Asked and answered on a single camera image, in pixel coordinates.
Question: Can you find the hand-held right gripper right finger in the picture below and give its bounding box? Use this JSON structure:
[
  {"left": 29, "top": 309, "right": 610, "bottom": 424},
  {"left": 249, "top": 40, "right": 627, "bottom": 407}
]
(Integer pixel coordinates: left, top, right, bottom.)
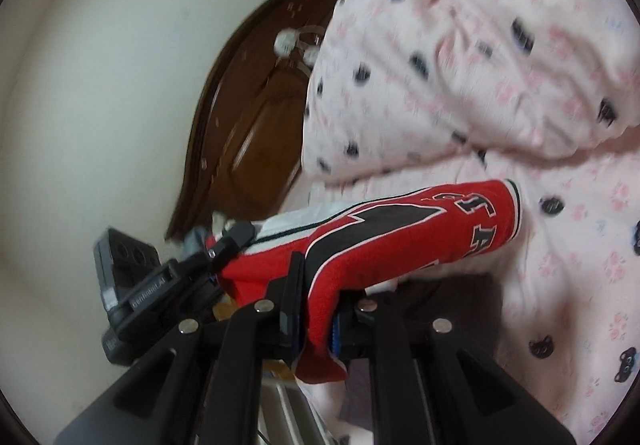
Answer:
[{"left": 330, "top": 291, "right": 577, "bottom": 445}]

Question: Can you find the pink cat print quilt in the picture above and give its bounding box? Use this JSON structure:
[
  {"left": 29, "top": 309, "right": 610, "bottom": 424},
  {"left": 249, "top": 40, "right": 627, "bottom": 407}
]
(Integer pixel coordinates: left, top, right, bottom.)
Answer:
[{"left": 300, "top": 0, "right": 640, "bottom": 188}]

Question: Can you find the red basketball jersey dress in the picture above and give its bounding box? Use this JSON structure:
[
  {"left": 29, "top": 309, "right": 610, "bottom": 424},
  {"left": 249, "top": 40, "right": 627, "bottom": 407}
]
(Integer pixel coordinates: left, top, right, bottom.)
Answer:
[{"left": 207, "top": 178, "right": 522, "bottom": 383}]

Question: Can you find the floral bed sheet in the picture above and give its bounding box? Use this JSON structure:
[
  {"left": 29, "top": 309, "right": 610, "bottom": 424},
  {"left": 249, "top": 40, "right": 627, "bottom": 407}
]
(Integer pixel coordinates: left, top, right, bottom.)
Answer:
[{"left": 295, "top": 138, "right": 640, "bottom": 445}]

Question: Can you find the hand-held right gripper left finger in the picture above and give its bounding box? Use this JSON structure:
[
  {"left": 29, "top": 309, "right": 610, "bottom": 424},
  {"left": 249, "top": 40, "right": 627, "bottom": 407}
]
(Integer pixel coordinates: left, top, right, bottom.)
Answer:
[{"left": 54, "top": 252, "right": 307, "bottom": 445}]

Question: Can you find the brown wooden headboard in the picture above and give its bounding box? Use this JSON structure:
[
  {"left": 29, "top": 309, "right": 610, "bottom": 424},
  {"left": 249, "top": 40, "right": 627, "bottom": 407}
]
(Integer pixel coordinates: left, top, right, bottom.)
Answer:
[{"left": 166, "top": 0, "right": 352, "bottom": 243}]

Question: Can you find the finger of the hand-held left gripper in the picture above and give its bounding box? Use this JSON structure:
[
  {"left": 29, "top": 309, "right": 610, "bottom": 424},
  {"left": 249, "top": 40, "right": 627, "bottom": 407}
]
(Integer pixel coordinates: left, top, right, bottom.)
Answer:
[{"left": 206, "top": 220, "right": 257, "bottom": 274}]

